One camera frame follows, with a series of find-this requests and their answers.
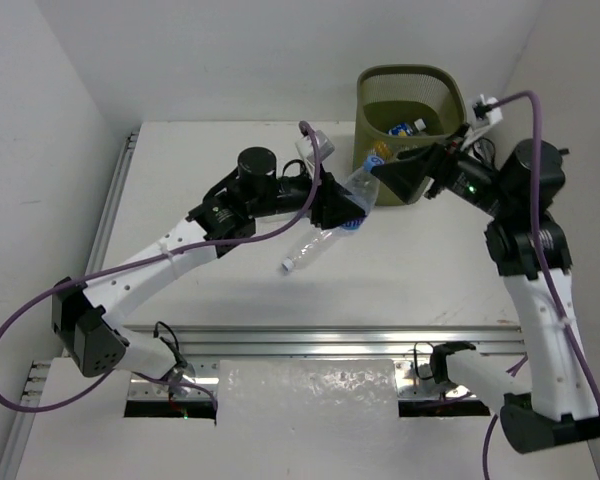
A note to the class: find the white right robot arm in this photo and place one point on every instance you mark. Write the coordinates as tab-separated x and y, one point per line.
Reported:
532	257

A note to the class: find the clear bottle dark blue label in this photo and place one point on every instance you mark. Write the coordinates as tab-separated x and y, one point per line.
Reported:
404	129

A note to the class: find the olive green mesh bin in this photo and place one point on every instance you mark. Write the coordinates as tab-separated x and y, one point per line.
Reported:
401	107

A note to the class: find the aluminium frame rail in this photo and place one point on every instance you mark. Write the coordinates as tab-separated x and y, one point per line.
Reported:
370	275

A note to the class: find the clear unlabelled bottle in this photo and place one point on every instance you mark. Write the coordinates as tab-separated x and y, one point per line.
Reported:
309	248

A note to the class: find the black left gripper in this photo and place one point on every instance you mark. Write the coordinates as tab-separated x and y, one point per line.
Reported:
318	201

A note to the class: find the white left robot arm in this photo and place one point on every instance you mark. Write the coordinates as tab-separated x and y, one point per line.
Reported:
89	315

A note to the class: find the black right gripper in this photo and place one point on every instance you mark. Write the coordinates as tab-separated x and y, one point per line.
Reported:
402	173

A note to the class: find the blue cap water bottle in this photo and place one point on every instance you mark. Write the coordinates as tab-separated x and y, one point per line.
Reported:
364	190

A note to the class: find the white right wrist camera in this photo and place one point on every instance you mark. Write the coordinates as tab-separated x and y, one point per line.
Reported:
481	117

